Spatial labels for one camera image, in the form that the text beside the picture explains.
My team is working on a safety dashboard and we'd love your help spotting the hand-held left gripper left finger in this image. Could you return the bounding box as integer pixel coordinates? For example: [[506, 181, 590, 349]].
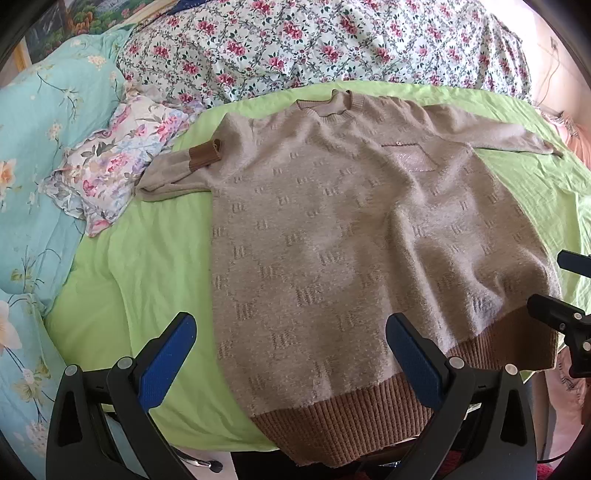
[[45, 312, 198, 480]]

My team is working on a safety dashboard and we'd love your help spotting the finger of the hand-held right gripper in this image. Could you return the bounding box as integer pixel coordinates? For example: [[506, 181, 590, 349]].
[[557, 250, 591, 278], [527, 294, 591, 380]]

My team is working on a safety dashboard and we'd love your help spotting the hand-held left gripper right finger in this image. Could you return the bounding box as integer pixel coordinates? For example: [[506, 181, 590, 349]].
[[385, 313, 539, 480]]

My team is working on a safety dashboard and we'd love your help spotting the beige knitted sweater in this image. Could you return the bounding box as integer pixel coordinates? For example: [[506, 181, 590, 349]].
[[135, 90, 565, 468]]

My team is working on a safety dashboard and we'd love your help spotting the green bed sheet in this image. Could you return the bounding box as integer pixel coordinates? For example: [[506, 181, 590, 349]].
[[44, 83, 591, 452]]

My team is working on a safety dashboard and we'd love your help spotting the pink cloth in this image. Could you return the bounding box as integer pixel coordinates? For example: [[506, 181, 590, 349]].
[[538, 110, 591, 169]]

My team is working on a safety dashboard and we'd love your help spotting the pastel floral ruffled pillow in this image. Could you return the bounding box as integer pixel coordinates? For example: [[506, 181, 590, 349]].
[[39, 90, 205, 239]]

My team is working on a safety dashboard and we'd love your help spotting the teal floral quilt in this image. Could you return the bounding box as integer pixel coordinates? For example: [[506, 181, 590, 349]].
[[0, 25, 136, 462]]

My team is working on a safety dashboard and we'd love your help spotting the white pink-flowered quilt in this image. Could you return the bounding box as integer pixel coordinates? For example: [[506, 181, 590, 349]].
[[115, 0, 535, 110]]

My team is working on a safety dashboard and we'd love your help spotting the framed landscape painting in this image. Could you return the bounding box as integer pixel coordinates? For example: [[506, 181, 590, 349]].
[[14, 0, 139, 75]]

